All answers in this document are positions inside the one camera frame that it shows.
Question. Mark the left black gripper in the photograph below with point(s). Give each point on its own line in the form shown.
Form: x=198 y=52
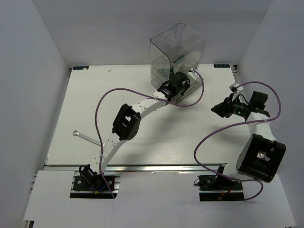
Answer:
x=187 y=83

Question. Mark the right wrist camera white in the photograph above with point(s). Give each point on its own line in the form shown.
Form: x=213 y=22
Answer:
x=236 y=89

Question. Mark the blue table label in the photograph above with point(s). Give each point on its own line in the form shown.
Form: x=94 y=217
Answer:
x=80 y=67
x=221 y=65

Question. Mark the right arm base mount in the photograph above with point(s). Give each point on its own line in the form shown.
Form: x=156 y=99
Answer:
x=214 y=188

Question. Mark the silver combination wrench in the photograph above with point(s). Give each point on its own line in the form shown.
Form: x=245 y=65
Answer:
x=76 y=133

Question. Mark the left blue table label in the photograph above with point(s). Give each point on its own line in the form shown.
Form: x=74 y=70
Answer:
x=80 y=67

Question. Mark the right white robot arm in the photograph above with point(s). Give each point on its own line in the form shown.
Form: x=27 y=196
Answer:
x=262 y=154

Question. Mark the right blue table label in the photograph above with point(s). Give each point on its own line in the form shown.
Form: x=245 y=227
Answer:
x=221 y=65

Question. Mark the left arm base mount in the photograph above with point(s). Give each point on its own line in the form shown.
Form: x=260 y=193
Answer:
x=87 y=184

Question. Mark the aluminium table front rail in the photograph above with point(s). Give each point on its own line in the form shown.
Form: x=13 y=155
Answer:
x=130 y=168

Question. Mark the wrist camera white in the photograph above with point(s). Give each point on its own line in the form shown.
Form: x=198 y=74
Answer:
x=236 y=89
x=193 y=77

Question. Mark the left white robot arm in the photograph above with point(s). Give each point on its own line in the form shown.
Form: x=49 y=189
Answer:
x=127 y=122

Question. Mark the large green screwdriver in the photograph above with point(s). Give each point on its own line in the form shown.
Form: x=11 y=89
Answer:
x=180 y=58

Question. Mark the clear acrylic drawer cabinet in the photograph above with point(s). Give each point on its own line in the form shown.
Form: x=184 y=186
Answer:
x=174 y=57

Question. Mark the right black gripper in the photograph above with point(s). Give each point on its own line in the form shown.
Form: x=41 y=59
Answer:
x=224 y=109

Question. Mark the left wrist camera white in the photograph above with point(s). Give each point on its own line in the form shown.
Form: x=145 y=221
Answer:
x=193 y=77

